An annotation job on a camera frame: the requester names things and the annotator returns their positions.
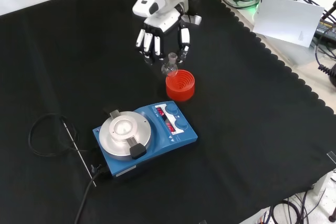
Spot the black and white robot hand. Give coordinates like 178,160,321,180
132,0,203,66

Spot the black power adapter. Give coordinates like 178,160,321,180
313,18,336,43

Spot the black heater power cable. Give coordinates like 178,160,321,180
73,165,106,224

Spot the black cable bundle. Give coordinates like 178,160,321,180
258,191,330,224

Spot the blue heater with metal block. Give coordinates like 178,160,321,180
92,100,199,180

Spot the orange stepped flask ring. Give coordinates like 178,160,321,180
165,69,196,102

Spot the black coiled cable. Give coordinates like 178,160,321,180
314,37,336,87

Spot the thin metal probe rod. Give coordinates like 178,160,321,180
61,121,97,187

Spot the black bench cloth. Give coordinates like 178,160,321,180
0,0,336,224

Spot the pale white board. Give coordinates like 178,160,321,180
252,0,326,49

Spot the black looped probe cable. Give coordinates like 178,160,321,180
28,113,91,157

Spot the clear round-bottom glass flask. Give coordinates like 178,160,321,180
161,52,179,78

